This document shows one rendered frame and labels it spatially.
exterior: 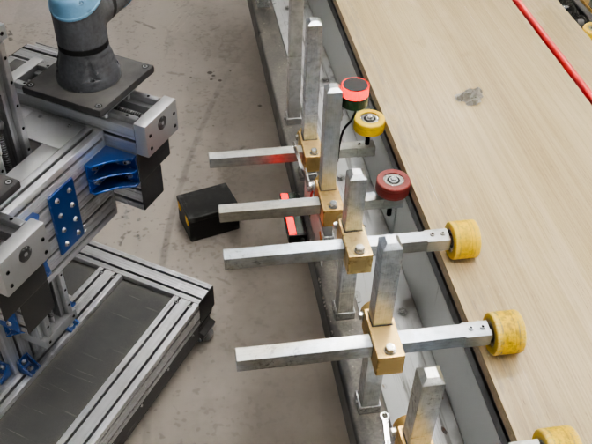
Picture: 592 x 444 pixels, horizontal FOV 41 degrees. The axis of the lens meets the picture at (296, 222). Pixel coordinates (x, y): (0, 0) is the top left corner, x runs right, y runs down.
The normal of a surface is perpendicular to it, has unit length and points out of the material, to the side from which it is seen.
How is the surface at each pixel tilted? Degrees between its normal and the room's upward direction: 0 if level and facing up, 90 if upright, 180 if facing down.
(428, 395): 90
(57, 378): 0
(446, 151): 0
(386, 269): 90
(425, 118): 0
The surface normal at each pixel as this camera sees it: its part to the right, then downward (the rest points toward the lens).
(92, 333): 0.03, -0.74
